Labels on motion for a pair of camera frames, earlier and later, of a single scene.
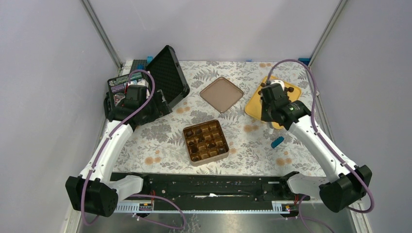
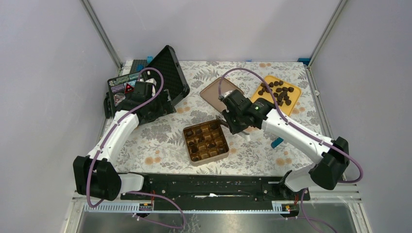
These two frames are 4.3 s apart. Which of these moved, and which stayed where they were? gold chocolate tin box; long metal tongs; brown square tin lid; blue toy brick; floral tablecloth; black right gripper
Moved: black right gripper; long metal tongs
Stayed: blue toy brick; floral tablecloth; gold chocolate tin box; brown square tin lid
